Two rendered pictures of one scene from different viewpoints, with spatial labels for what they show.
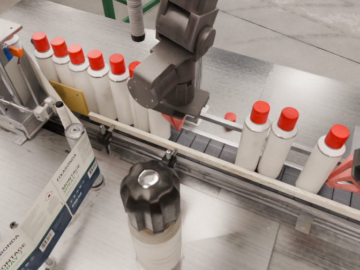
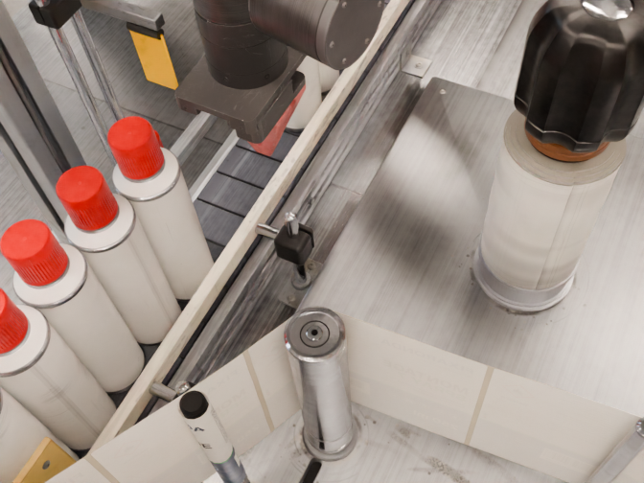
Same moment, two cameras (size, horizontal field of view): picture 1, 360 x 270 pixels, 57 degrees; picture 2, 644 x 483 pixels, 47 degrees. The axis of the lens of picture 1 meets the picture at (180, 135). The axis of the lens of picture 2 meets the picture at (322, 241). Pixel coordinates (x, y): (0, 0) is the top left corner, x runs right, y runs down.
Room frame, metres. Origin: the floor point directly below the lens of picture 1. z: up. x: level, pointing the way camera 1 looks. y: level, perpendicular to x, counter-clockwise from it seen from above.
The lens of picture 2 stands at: (0.36, 0.40, 1.47)
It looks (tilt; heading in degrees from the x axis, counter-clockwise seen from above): 57 degrees down; 277
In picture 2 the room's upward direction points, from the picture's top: 6 degrees counter-clockwise
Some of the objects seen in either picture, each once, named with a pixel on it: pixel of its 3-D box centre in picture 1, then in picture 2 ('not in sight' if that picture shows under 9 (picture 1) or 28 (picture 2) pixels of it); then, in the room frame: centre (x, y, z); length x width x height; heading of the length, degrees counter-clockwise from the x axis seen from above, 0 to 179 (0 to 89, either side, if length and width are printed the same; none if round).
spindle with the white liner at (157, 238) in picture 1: (156, 226); (555, 166); (0.22, 0.04, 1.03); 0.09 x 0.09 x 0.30
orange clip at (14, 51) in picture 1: (16, 50); not in sight; (0.61, 0.37, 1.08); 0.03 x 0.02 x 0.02; 65
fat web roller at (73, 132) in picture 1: (85, 158); (323, 390); (0.39, 0.20, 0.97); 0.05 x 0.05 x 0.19
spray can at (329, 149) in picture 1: (321, 162); not in sight; (0.38, -0.29, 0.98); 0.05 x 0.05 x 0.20
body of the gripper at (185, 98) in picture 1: (178, 88); (244, 40); (0.44, 0.00, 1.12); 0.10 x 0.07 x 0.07; 65
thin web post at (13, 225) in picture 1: (34, 246); (604, 474); (0.21, 0.25, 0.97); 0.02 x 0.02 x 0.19
